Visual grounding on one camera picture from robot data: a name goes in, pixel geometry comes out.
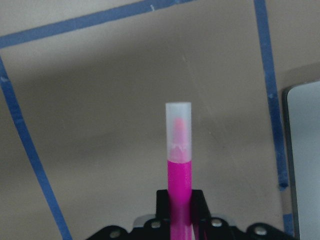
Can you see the black right-side left gripper right finger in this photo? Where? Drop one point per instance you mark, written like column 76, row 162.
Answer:
column 208, row 227

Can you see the grey closed laptop notebook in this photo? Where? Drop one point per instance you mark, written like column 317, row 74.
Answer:
column 301, row 112

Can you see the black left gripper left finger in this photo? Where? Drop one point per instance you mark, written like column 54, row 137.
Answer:
column 154, row 227

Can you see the pink highlighter pen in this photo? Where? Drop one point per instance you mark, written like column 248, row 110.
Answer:
column 179, row 167

